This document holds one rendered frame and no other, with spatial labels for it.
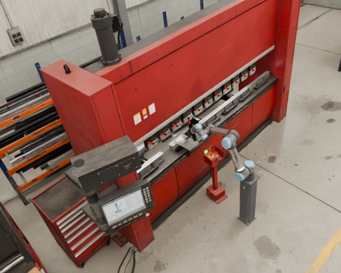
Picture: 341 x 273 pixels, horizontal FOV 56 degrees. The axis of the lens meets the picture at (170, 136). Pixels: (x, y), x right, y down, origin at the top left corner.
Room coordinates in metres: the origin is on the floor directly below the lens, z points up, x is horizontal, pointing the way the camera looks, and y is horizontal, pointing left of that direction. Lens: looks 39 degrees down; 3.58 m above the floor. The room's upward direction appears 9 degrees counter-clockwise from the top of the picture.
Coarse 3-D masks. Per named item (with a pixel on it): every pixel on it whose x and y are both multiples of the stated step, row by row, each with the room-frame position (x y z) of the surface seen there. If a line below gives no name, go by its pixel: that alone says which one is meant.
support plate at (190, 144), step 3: (183, 135) 3.17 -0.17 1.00; (189, 138) 3.10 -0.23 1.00; (177, 141) 3.08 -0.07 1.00; (186, 141) 3.05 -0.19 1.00; (189, 141) 3.04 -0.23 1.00; (192, 141) 3.03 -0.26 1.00; (195, 141) 3.02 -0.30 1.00; (180, 144) 3.02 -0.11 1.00; (183, 144) 3.01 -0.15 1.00; (186, 144) 3.00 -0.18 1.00; (189, 144) 2.99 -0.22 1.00; (192, 144) 2.98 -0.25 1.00; (195, 144) 2.97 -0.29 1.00; (183, 147) 2.95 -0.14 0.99; (186, 147) 2.94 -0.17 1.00; (189, 147) 2.93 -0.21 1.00; (192, 147) 2.92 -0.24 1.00; (189, 150) 2.88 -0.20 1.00
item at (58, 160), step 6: (54, 150) 4.07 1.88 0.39; (60, 150) 4.02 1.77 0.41; (66, 150) 4.03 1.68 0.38; (72, 150) 3.94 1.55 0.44; (48, 156) 3.92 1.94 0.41; (54, 156) 3.93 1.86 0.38; (60, 156) 3.84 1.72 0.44; (66, 156) 3.86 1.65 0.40; (36, 162) 3.81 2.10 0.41; (42, 162) 3.82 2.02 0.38; (48, 162) 3.73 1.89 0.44; (54, 162) 3.74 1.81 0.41; (24, 168) 3.73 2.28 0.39; (42, 168) 3.69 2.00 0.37
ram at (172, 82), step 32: (224, 32) 3.71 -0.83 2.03; (256, 32) 4.16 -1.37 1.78; (160, 64) 3.03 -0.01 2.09; (192, 64) 3.33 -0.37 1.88; (224, 64) 3.71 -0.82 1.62; (128, 96) 2.73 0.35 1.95; (160, 96) 2.99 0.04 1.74; (192, 96) 3.30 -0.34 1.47; (128, 128) 2.67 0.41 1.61; (160, 128) 2.94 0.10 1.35
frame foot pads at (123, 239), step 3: (117, 234) 2.56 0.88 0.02; (120, 234) 2.55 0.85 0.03; (114, 237) 2.52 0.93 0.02; (117, 237) 2.51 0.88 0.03; (120, 237) 2.49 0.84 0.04; (123, 237) 2.50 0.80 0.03; (114, 240) 2.47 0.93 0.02; (117, 240) 2.46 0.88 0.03; (120, 240) 2.46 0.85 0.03; (123, 240) 2.45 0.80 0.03; (126, 240) 2.44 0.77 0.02; (117, 243) 2.42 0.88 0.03; (120, 243) 2.42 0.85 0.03; (123, 243) 2.41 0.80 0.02; (120, 246) 2.38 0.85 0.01
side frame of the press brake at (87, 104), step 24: (48, 72) 2.81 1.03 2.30; (72, 72) 2.73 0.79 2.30; (72, 96) 2.51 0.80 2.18; (96, 96) 2.30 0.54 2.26; (72, 120) 2.67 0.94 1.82; (96, 120) 2.26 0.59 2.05; (120, 120) 2.40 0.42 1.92; (72, 144) 2.88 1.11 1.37; (96, 144) 2.39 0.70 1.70; (144, 240) 2.32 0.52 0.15
